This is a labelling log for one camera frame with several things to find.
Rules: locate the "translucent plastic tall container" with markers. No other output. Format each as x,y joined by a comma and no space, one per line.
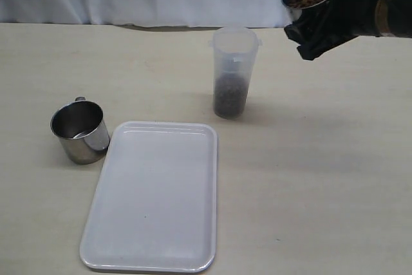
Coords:
234,54

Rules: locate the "white rectangular tray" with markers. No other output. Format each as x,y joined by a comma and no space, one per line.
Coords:
155,204

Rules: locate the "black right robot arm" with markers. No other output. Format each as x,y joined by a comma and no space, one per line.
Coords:
318,26

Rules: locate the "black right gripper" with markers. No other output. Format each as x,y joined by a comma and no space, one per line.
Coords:
336,22

